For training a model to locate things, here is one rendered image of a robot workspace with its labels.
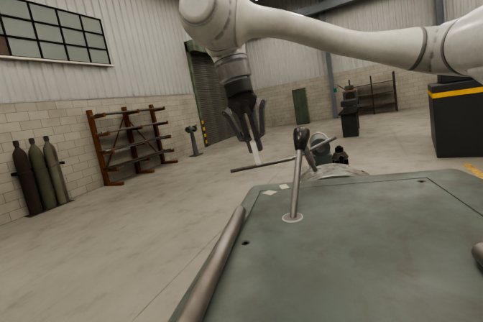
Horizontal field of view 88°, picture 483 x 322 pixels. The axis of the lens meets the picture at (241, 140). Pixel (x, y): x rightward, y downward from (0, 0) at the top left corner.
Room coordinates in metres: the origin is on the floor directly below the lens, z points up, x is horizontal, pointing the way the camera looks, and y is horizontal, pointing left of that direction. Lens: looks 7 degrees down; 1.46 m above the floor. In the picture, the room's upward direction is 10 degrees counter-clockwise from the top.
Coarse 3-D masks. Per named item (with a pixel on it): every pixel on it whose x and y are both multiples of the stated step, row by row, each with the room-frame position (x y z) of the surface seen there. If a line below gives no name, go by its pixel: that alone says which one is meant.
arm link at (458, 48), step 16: (464, 16) 0.52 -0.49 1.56; (480, 16) 0.45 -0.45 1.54; (448, 32) 0.54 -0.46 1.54; (464, 32) 0.48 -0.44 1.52; (480, 32) 0.44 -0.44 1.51; (448, 48) 0.52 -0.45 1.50; (464, 48) 0.48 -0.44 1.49; (480, 48) 0.44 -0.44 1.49; (448, 64) 0.54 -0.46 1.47; (464, 64) 0.49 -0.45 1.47; (480, 64) 0.46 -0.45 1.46; (480, 80) 0.48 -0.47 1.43
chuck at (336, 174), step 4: (324, 172) 0.69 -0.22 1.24; (328, 172) 0.68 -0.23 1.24; (332, 172) 0.67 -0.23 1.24; (336, 172) 0.67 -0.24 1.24; (340, 172) 0.67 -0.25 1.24; (344, 172) 0.67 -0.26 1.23; (348, 172) 0.67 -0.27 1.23; (316, 176) 0.69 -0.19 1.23; (320, 176) 0.67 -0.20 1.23; (324, 176) 0.66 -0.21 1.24; (328, 176) 0.66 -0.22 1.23; (332, 176) 0.65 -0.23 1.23; (336, 176) 0.65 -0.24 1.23; (340, 176) 0.65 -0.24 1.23; (344, 176) 0.65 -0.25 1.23; (348, 176) 0.64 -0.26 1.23; (352, 176) 0.64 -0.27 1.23
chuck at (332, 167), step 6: (318, 168) 0.75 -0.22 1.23; (324, 168) 0.73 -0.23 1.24; (330, 168) 0.72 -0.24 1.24; (336, 168) 0.71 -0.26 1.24; (342, 168) 0.71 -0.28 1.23; (348, 168) 0.71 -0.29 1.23; (306, 174) 0.76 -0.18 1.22; (312, 174) 0.72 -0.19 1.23; (318, 174) 0.70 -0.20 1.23; (360, 174) 0.68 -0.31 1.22; (366, 174) 0.71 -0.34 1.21; (300, 180) 0.74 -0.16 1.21
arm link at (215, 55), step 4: (244, 44) 0.69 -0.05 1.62; (232, 48) 0.64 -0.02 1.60; (236, 48) 0.65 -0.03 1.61; (240, 48) 0.67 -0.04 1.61; (244, 48) 0.69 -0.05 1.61; (208, 52) 0.67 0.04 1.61; (212, 52) 0.65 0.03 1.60; (216, 52) 0.64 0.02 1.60; (220, 52) 0.64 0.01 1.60; (224, 52) 0.64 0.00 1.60; (228, 52) 0.65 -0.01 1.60; (232, 52) 0.66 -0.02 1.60; (236, 52) 0.66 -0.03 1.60; (240, 52) 0.66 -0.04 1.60; (244, 52) 0.68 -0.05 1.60; (212, 56) 0.67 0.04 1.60; (216, 56) 0.67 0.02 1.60; (220, 56) 0.66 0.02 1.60; (224, 56) 0.66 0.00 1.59; (228, 56) 0.66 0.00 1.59; (216, 60) 0.67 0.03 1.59
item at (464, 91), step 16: (448, 80) 4.41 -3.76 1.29; (464, 80) 4.22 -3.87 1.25; (432, 96) 4.23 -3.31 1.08; (448, 96) 4.11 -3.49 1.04; (464, 96) 3.99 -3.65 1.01; (480, 96) 3.89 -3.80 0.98; (432, 112) 4.60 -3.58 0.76; (448, 112) 4.12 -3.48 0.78; (464, 112) 4.00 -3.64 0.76; (480, 112) 3.89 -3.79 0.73; (432, 128) 5.03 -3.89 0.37; (448, 128) 4.12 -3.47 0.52; (464, 128) 4.01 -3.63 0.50; (480, 128) 3.90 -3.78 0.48; (448, 144) 4.13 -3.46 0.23; (464, 144) 4.01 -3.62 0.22; (480, 144) 3.90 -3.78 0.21
